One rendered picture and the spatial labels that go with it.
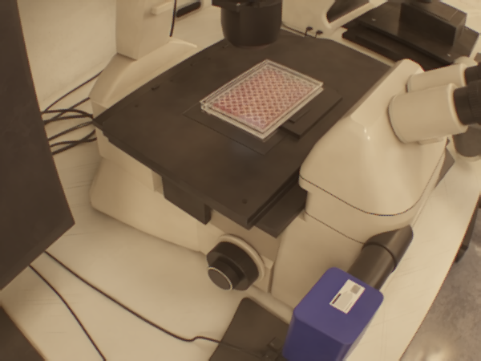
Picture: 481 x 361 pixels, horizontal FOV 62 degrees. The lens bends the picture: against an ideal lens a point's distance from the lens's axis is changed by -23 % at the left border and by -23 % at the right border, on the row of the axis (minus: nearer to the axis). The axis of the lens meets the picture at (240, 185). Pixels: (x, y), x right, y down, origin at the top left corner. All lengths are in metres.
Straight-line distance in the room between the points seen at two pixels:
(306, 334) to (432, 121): 0.21
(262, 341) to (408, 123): 0.31
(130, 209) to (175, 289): 0.13
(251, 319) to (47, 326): 0.28
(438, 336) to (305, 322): 1.21
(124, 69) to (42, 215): 0.28
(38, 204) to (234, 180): 0.20
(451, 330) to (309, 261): 1.13
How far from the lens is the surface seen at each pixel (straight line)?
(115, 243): 0.70
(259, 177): 0.48
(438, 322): 1.59
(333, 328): 0.38
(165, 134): 0.53
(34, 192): 0.45
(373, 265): 0.43
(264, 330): 0.59
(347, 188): 0.43
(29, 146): 0.42
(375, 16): 1.17
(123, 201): 0.70
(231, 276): 0.57
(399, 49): 1.07
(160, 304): 0.63
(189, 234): 0.65
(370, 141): 0.40
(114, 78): 0.66
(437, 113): 0.40
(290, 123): 0.54
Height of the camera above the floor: 1.29
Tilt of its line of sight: 45 degrees down
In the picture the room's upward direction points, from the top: 1 degrees clockwise
